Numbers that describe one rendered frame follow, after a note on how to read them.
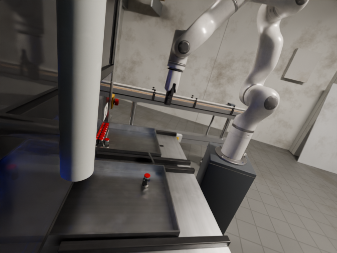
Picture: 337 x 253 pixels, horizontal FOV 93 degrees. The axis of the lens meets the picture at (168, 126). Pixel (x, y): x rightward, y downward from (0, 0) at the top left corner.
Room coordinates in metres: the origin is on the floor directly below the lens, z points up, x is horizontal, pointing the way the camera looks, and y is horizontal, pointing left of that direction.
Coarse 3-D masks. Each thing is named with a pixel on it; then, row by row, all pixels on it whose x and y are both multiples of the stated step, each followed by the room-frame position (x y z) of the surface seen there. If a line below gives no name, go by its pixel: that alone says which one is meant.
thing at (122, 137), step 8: (112, 128) 0.78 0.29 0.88; (120, 128) 0.80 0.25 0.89; (128, 128) 0.81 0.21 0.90; (136, 128) 0.82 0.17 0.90; (144, 128) 0.83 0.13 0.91; (152, 128) 0.85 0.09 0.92; (112, 136) 0.70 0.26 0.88; (120, 136) 0.72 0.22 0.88; (128, 136) 0.74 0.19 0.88; (136, 136) 0.76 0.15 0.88; (144, 136) 0.79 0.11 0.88; (152, 136) 0.81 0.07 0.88; (112, 144) 0.63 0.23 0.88; (120, 144) 0.65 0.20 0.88; (128, 144) 0.66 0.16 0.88; (136, 144) 0.68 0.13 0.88; (144, 144) 0.70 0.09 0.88; (152, 144) 0.72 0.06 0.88; (96, 152) 0.53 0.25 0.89; (112, 152) 0.55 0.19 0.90; (120, 152) 0.55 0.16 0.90; (128, 152) 0.56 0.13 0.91; (136, 152) 0.57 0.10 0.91; (144, 152) 0.58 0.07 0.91; (152, 152) 0.65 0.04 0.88; (160, 152) 0.61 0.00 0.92
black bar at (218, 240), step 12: (84, 240) 0.21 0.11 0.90; (96, 240) 0.22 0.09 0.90; (108, 240) 0.23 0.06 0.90; (120, 240) 0.23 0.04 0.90; (132, 240) 0.24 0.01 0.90; (144, 240) 0.24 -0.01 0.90; (156, 240) 0.25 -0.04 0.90; (168, 240) 0.26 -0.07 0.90; (180, 240) 0.26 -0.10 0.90; (192, 240) 0.27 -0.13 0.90; (204, 240) 0.28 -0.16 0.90; (216, 240) 0.29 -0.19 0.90; (228, 240) 0.30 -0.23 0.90; (60, 252) 0.19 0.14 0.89; (72, 252) 0.19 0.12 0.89; (84, 252) 0.20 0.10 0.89; (96, 252) 0.20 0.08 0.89; (108, 252) 0.21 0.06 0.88; (120, 252) 0.22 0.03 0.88
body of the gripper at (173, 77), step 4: (168, 68) 0.78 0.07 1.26; (168, 72) 0.80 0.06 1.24; (172, 72) 0.75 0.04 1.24; (176, 72) 0.76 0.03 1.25; (180, 72) 0.77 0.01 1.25; (168, 76) 0.78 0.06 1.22; (172, 76) 0.75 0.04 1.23; (176, 76) 0.76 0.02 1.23; (180, 76) 0.77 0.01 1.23; (168, 80) 0.76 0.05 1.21; (172, 80) 0.75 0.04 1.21; (176, 80) 0.75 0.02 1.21; (164, 84) 0.83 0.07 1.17; (168, 84) 0.75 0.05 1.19; (172, 84) 0.75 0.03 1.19; (176, 84) 0.76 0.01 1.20; (164, 88) 0.80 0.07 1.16; (168, 88) 0.75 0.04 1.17; (176, 88) 0.76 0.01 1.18
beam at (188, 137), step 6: (144, 126) 1.66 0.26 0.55; (150, 126) 1.71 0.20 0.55; (180, 132) 1.77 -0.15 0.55; (186, 132) 1.82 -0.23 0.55; (186, 138) 1.76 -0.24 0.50; (192, 138) 1.78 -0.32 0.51; (198, 138) 1.80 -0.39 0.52; (204, 138) 1.82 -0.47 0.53; (210, 138) 1.85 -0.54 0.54; (216, 138) 1.88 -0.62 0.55; (198, 144) 1.81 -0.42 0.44; (204, 144) 1.83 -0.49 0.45; (222, 144) 1.90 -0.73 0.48
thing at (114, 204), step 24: (96, 168) 0.45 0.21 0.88; (120, 168) 0.48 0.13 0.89; (144, 168) 0.50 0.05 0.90; (72, 192) 0.33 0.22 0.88; (96, 192) 0.35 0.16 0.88; (120, 192) 0.38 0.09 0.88; (144, 192) 0.40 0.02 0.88; (168, 192) 0.40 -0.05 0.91; (72, 216) 0.27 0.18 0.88; (96, 216) 0.28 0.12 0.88; (120, 216) 0.30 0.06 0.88; (144, 216) 0.32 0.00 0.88; (168, 216) 0.34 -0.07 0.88; (48, 240) 0.20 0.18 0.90; (72, 240) 0.21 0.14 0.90
